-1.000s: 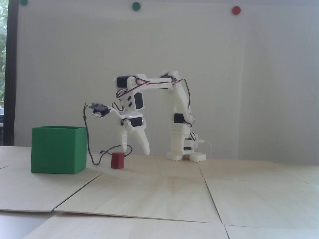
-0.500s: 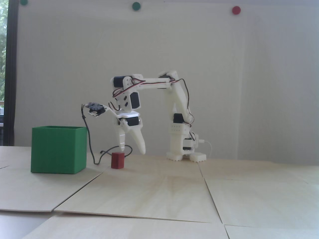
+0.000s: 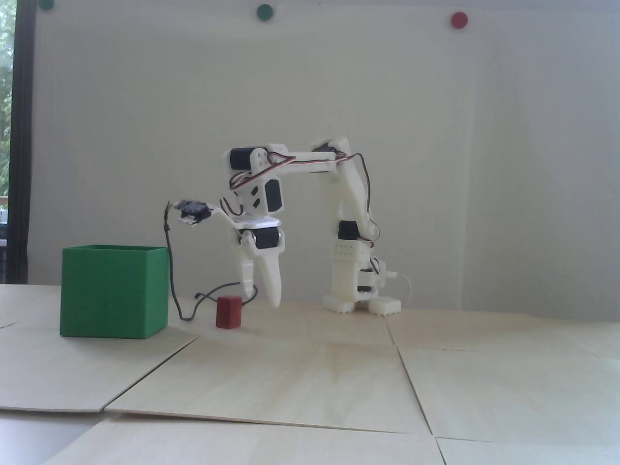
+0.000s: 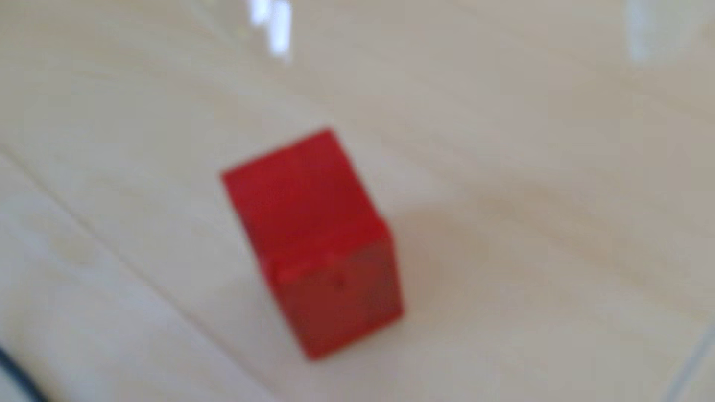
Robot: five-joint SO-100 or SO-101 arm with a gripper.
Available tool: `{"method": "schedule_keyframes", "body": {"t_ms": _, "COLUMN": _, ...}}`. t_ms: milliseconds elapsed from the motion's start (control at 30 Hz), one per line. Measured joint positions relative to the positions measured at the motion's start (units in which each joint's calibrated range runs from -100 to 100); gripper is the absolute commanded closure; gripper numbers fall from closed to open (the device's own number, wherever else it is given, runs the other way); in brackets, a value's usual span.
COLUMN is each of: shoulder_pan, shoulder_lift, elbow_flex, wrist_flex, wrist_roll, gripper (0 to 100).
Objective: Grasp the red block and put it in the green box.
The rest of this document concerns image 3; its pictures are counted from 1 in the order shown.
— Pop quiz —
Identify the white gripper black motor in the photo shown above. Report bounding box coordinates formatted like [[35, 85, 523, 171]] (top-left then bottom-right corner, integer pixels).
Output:
[[232, 217, 286, 309]]

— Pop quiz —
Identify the red block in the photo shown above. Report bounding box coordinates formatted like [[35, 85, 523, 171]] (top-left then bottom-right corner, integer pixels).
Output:
[[216, 296, 243, 329]]

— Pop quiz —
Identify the green open box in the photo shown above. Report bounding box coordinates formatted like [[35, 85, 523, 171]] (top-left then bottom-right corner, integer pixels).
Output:
[[60, 245, 171, 340]]

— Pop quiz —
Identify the light plywood board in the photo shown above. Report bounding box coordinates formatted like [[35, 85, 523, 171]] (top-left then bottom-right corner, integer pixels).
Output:
[[196, 298, 399, 347], [396, 345, 620, 445], [435, 436, 620, 465], [104, 338, 433, 435], [385, 310, 601, 359], [43, 418, 452, 465], [0, 285, 218, 413]]

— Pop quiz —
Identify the glass window pane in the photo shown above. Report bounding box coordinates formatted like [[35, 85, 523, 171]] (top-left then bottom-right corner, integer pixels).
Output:
[[0, 0, 17, 285]]

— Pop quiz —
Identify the black camera cable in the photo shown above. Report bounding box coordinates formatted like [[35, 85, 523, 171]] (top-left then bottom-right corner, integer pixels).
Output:
[[164, 200, 257, 323]]

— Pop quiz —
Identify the black wrist camera board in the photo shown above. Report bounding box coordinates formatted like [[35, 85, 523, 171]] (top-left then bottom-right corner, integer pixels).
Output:
[[174, 198, 214, 227]]

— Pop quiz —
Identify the white power cable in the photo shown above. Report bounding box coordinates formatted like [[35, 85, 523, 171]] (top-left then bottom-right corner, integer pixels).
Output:
[[393, 272, 414, 310]]

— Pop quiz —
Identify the dark window frame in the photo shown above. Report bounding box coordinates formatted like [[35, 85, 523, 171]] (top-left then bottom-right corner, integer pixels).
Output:
[[11, 0, 37, 285]]

